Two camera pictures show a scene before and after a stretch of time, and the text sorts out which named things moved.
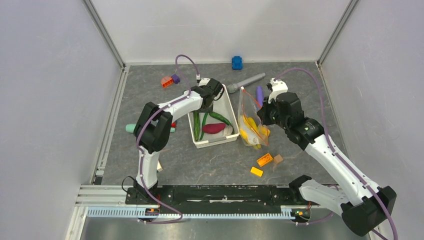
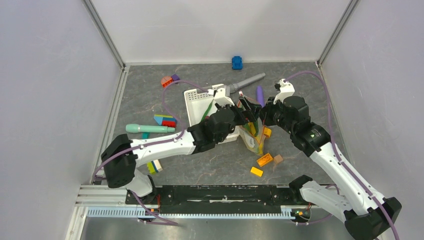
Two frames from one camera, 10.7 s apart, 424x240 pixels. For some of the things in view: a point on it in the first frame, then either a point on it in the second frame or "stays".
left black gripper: x=204 y=110 → x=251 y=113
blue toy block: x=237 y=63 stays
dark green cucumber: x=197 y=125 → x=256 y=127
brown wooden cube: x=278 y=159 stays
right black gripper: x=263 y=112 stays
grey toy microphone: x=233 y=87 stays
